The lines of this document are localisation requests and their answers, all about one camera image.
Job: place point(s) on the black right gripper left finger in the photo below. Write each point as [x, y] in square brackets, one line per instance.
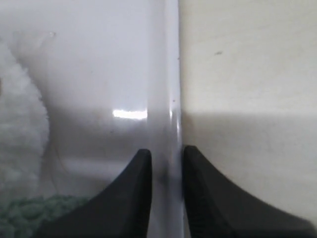
[121, 210]

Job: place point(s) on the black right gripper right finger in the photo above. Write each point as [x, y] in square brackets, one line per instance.
[218, 208]

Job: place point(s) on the white plush snowman toy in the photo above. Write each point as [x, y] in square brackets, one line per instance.
[24, 128]

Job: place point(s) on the white plastic tray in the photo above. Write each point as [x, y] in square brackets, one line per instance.
[108, 72]

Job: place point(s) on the green fleece scarf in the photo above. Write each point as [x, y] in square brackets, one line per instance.
[20, 218]

